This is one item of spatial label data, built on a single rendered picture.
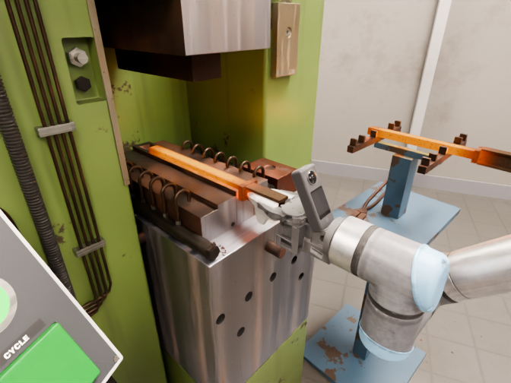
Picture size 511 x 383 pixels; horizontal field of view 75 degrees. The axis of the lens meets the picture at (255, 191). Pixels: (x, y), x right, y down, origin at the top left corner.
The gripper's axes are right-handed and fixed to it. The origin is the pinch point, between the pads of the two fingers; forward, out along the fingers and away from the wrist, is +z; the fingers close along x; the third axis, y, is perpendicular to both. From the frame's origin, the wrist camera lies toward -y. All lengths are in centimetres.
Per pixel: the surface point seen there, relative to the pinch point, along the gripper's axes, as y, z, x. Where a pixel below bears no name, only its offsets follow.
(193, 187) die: 1.2, 12.8, -6.2
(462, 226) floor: 100, -19, 203
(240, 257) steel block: 11.0, -3.1, -7.7
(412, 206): 26, -15, 66
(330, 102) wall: 34, 107, 216
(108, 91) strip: -20.7, 16.9, -19.2
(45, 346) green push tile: -3.5, -11.3, -43.1
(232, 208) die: 3.7, 3.0, -3.9
